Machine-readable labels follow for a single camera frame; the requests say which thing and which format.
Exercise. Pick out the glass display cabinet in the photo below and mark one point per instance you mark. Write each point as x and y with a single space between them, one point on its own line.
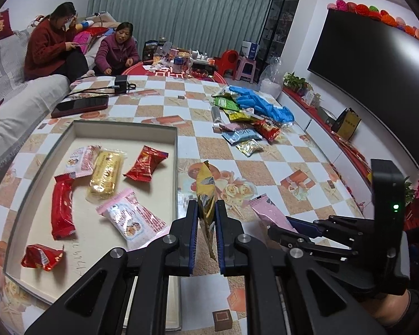
279 24

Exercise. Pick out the black wall television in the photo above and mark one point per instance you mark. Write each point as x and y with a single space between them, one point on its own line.
373 87

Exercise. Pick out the large pink white snack packet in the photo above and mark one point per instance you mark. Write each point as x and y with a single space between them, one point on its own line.
136 216

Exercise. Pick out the colourful foil snack packet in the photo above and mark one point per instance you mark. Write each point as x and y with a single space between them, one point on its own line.
251 147

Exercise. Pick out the round red side table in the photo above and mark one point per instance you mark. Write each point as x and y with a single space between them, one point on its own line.
167 74

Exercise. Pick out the yellow clear-wrapped cake packet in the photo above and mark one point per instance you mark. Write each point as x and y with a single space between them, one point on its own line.
104 174

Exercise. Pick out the blue tin can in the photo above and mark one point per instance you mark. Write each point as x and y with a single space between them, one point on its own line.
178 64

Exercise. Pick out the grey pleated curtain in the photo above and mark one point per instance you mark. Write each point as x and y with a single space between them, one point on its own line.
181 10

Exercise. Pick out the grey shallow cardboard box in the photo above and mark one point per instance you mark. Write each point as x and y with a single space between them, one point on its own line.
125 136

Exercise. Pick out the mustard yellow snack packet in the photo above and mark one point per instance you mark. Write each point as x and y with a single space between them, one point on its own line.
206 195

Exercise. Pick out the red plastic chair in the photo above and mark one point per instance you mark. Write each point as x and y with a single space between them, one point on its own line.
228 61

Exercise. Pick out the grey striped covered sofa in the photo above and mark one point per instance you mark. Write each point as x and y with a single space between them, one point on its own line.
21 104

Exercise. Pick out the white blue carton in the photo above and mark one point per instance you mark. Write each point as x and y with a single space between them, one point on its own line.
249 49

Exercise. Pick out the grey stick snack packet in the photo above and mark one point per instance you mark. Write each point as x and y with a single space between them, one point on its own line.
216 115

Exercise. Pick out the small white carton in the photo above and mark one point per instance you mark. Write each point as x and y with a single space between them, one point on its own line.
314 99

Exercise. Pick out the dark red phone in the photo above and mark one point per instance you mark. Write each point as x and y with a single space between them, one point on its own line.
80 105

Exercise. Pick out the black power adapter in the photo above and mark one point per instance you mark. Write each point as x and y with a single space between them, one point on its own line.
120 83

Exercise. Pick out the clear plastic bag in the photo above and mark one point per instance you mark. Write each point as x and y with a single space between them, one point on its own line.
272 76

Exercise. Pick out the black white snack packet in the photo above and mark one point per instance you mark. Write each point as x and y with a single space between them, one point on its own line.
223 92

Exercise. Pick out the long red snack packet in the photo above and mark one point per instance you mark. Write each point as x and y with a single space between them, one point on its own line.
63 209

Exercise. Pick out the green potted plant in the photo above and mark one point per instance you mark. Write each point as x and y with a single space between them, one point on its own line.
295 82

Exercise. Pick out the glass jar with lid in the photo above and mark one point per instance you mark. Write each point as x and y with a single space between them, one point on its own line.
186 56

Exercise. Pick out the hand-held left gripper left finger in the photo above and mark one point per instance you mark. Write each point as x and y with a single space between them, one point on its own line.
195 247

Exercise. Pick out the plain pink snack packet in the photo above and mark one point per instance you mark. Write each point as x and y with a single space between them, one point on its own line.
269 213

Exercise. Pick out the light blue snack packet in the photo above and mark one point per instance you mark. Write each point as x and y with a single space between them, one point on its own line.
241 134

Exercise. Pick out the black storage box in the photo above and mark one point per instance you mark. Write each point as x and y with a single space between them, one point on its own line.
202 67

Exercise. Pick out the pale pink snack packet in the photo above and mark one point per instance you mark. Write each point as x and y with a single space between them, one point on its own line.
232 126

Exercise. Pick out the yellow green snack packet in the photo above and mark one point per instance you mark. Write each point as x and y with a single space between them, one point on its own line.
239 115

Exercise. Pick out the red gold-print snack packet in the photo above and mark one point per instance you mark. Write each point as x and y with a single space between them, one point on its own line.
269 129
146 164

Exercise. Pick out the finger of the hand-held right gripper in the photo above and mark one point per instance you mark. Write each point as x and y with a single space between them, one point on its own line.
286 239
305 226

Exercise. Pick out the pile of blue rubber gloves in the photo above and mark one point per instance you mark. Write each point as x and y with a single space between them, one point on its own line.
262 103

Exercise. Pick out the person's right hand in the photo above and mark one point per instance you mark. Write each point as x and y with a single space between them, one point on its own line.
387 307

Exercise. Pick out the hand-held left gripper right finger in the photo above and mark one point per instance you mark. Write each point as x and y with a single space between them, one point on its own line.
219 247

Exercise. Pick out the colourful paper flower garland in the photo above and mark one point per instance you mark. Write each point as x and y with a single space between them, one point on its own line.
380 14

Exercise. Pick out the small pink white snack packet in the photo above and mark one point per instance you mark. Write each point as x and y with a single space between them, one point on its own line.
82 158

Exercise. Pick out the black gold gift bag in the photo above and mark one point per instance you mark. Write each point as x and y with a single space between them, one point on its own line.
347 124

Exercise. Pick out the pink plastic stool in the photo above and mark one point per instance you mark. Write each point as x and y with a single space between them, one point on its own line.
246 68

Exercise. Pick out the black standing pouch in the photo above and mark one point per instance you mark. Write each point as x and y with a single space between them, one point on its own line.
149 51

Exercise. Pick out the white red television cabinet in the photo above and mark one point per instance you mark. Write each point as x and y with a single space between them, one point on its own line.
328 136

